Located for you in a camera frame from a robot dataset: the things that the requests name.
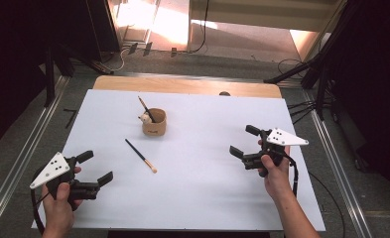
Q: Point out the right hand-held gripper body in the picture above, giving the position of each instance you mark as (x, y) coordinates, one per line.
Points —
(282, 137)

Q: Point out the person's left hand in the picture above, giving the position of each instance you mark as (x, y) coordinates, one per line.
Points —
(58, 211)

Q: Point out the round wooden brush holder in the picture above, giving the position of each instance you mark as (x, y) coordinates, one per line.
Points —
(156, 127)

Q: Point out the white table mat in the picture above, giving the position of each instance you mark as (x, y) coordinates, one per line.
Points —
(199, 185)

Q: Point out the wooden table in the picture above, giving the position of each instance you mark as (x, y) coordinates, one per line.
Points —
(182, 86)

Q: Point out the person's right hand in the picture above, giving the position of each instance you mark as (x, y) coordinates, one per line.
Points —
(277, 180)

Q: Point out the black tripod stand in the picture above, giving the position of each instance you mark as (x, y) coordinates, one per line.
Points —
(321, 66)

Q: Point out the aluminium floor rail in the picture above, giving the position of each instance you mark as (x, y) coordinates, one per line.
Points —
(24, 148)
(334, 158)

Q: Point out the black metal stand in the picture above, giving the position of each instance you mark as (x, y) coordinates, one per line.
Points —
(50, 76)

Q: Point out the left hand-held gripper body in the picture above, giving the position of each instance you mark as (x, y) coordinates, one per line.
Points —
(55, 168)

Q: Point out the black brush with copper ferrule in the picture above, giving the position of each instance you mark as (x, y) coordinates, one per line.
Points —
(146, 108)
(139, 153)

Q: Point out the beige cabinet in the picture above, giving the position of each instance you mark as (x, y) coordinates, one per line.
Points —
(262, 15)

